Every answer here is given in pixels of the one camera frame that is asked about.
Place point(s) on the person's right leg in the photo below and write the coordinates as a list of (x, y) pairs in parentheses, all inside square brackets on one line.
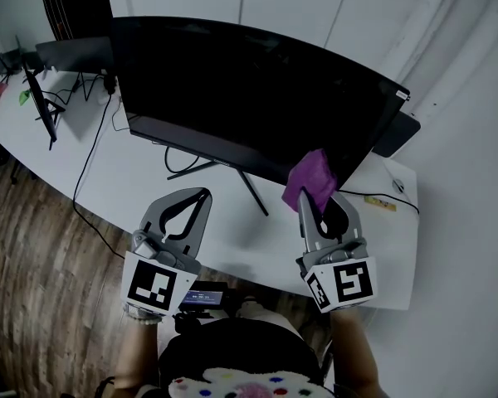
[(269, 315)]

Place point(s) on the yellow label strip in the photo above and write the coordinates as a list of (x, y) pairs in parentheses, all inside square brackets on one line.
[(379, 202)]

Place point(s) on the black power plug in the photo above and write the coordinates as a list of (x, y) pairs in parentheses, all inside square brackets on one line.
[(109, 84)]

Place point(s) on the person's right forearm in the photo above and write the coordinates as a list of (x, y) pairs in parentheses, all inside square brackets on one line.
[(352, 355)]

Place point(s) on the thin black monitor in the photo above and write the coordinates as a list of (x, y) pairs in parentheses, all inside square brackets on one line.
[(39, 98)]

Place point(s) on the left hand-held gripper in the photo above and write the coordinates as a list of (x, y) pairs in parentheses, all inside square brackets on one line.
[(149, 284)]

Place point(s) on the large curved black monitor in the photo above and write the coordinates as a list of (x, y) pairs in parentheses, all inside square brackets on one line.
[(232, 89)]

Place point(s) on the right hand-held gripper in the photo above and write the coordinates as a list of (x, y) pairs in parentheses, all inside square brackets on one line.
[(352, 284)]

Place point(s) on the white spotted plush patch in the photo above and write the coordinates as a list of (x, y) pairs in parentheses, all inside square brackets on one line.
[(249, 386)]

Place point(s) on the dark window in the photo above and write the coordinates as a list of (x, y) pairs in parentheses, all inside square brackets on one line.
[(74, 2)]

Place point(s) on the purple cloth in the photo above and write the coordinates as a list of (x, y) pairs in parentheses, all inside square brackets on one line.
[(311, 176)]

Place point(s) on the black chest device with screen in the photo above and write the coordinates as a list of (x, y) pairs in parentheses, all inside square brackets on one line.
[(203, 299)]

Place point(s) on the white wall pipes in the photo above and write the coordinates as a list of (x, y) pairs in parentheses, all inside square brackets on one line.
[(435, 27)]

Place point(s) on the person's black shirt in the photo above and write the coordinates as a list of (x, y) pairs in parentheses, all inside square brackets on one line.
[(232, 346)]

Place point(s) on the small green object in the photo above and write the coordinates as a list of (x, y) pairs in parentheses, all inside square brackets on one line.
[(24, 98)]

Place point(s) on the person's left forearm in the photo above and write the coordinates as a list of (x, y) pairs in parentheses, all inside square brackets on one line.
[(135, 355)]

